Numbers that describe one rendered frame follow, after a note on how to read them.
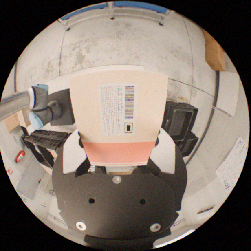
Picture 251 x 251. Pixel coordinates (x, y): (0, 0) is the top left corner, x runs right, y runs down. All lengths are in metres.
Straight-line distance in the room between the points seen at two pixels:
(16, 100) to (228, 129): 2.96
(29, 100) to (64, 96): 0.27
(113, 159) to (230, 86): 2.57
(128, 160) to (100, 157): 0.05
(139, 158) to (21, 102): 0.48
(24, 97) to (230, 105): 2.84
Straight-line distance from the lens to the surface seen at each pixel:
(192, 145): 1.55
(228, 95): 2.51
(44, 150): 0.93
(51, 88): 0.76
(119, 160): 0.15
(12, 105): 0.44
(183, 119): 1.10
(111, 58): 1.30
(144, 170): 2.17
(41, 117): 0.53
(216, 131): 2.70
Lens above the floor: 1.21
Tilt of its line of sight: 61 degrees down
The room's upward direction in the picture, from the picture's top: 176 degrees clockwise
